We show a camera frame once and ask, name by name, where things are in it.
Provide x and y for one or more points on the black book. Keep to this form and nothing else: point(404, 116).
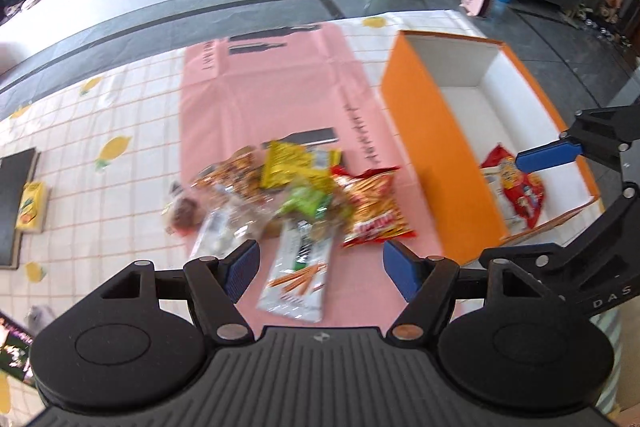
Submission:
point(16, 171)

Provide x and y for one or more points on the mixed nut brittle pack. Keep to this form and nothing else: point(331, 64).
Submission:
point(235, 179)

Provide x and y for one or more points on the pink plastic mat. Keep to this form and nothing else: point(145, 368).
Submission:
point(239, 93)

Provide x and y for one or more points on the clear pack of white balls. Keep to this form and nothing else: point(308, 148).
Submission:
point(227, 227)

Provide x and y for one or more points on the yellow tissue pack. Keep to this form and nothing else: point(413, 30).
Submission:
point(33, 208)

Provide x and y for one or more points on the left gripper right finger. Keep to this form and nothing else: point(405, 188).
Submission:
point(427, 285)

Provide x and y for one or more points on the brown cake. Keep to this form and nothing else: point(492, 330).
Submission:
point(183, 214)

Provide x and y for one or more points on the red snack bag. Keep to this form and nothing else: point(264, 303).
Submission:
point(525, 190)

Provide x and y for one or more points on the yellow snack packet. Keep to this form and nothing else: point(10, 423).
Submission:
point(288, 162)

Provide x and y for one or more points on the white pretzel stick box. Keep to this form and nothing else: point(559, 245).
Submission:
point(295, 283)

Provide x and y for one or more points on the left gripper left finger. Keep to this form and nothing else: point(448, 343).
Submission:
point(215, 286)

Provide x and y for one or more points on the orange cardboard box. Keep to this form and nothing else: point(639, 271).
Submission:
point(452, 99)

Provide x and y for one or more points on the Mimi shrimp stick bag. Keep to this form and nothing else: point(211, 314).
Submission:
point(374, 214)

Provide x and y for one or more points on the green nut packet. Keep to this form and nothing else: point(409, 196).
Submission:
point(318, 211)

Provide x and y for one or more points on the smartphone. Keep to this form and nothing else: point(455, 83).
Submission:
point(15, 344)

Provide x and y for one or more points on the lemon pattern tablecloth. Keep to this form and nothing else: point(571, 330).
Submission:
point(109, 150)

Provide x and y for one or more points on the white green snack bag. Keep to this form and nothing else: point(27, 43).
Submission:
point(513, 221)

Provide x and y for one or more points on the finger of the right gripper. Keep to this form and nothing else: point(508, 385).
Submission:
point(547, 156)

